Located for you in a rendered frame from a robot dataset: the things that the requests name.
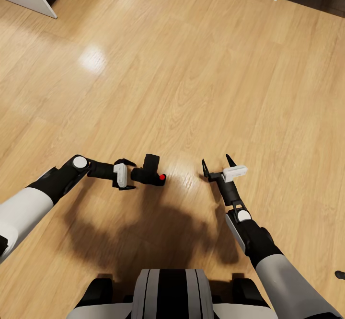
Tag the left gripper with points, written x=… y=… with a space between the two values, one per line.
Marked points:
x=109 y=173

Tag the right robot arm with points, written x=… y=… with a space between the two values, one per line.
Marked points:
x=290 y=294

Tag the robot trunk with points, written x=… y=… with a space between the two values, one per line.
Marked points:
x=172 y=294

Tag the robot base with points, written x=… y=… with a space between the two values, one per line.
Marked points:
x=247 y=303

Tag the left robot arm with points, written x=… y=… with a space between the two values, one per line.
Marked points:
x=20 y=214

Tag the digital camera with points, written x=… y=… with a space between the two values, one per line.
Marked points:
x=148 y=173

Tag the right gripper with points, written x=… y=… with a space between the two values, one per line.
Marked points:
x=224 y=187

